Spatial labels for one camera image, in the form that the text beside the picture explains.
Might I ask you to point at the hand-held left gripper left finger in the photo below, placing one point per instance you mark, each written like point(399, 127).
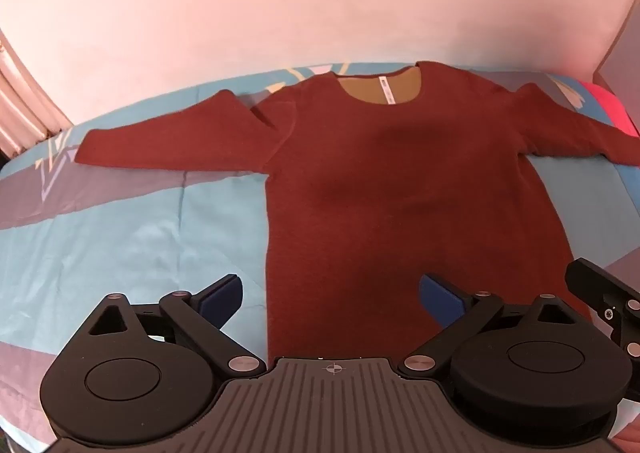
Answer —
point(223, 297)

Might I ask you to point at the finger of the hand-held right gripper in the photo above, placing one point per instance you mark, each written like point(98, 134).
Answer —
point(595, 283)

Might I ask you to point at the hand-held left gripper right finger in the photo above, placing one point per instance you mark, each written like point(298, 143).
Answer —
point(440, 300)

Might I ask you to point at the dark red long-sleeve sweater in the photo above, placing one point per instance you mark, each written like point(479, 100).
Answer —
point(370, 193)

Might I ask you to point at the blue and grey patterned bedsheet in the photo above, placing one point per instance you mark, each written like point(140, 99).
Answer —
point(125, 243)

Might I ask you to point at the bright pink pillow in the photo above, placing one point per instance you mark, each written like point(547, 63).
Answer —
point(612, 105)

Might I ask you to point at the pink curtain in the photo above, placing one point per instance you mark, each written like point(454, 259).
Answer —
point(25, 108)

